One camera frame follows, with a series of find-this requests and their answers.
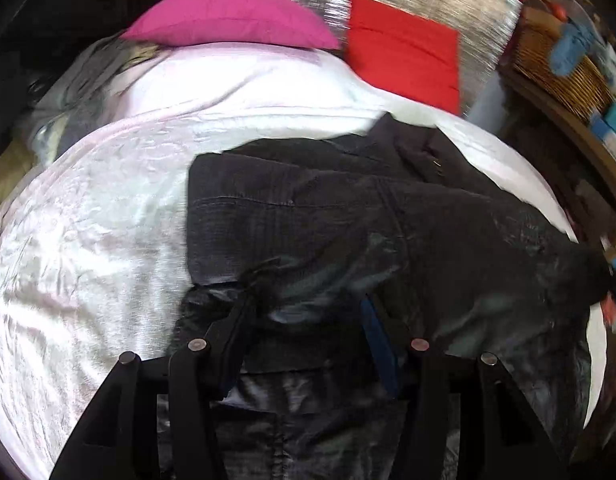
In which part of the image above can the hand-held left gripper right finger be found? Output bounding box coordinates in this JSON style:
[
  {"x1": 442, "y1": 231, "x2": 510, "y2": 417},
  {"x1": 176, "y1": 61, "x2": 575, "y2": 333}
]
[{"x1": 358, "y1": 294, "x2": 571, "y2": 480}]

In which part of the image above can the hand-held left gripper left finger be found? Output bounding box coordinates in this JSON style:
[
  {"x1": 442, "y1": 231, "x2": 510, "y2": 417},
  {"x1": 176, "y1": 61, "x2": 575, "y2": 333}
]
[{"x1": 50, "y1": 292, "x2": 261, "y2": 480}]

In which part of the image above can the dark corduroy jacket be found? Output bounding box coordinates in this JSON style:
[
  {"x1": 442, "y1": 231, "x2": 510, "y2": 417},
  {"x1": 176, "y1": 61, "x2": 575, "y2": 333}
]
[{"x1": 155, "y1": 112, "x2": 613, "y2": 480}]

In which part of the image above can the grey clothes pile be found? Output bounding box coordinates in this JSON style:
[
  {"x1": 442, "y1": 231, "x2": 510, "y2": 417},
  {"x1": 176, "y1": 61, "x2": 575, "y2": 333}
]
[{"x1": 28, "y1": 40, "x2": 161, "y2": 166}]

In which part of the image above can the black clothes pile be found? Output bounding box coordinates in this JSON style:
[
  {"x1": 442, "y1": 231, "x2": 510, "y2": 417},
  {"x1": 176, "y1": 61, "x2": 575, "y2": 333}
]
[{"x1": 0, "y1": 0, "x2": 139, "y2": 158}]

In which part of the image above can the wooden shelf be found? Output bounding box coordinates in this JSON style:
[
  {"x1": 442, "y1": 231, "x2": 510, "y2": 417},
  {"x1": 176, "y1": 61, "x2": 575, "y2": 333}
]
[{"x1": 498, "y1": 0, "x2": 616, "y2": 241}]

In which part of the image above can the wicker basket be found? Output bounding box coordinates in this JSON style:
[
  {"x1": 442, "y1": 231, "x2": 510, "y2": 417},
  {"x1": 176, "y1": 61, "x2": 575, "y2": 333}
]
[{"x1": 510, "y1": 22, "x2": 613, "y2": 122}]

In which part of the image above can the blue cloth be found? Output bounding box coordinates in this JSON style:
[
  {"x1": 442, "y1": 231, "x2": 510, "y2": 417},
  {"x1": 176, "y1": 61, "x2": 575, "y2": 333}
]
[{"x1": 548, "y1": 19, "x2": 601, "y2": 77}]

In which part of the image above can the red cushion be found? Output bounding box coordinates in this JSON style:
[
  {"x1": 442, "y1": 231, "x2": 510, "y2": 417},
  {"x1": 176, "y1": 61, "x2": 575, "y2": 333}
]
[{"x1": 345, "y1": 0, "x2": 463, "y2": 117}]

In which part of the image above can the pink pillow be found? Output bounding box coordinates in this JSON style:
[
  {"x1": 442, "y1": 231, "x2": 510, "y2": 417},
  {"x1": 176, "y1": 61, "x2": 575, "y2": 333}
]
[{"x1": 119, "y1": 0, "x2": 341, "y2": 51}]

